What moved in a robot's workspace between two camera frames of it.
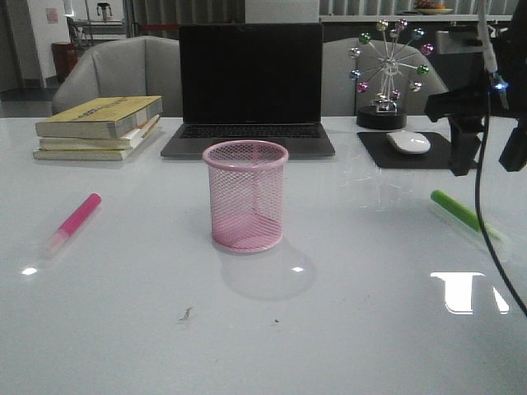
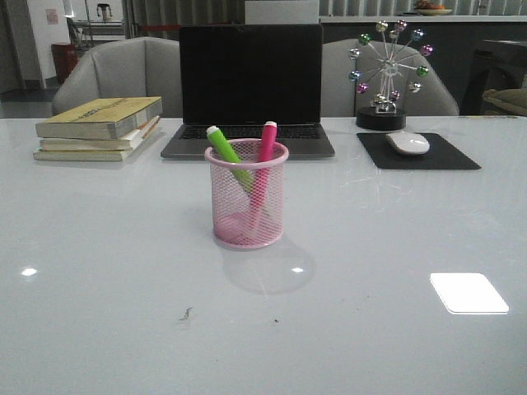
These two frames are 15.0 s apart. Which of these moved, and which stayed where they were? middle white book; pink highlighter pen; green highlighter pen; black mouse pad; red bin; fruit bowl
Moved: pink highlighter pen; green highlighter pen
Stayed: fruit bowl; black mouse pad; red bin; middle white book
